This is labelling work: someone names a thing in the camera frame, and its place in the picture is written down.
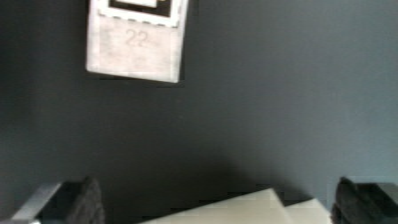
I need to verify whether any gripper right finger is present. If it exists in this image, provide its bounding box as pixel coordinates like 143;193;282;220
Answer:
330;177;398;224

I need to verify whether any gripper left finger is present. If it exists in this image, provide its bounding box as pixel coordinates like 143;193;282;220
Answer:
10;177;104;224

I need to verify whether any white table leg with tag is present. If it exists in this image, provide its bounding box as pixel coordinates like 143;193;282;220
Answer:
140;189;332;224

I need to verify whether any white sheet with tags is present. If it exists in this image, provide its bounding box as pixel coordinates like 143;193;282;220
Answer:
85;0;189;83

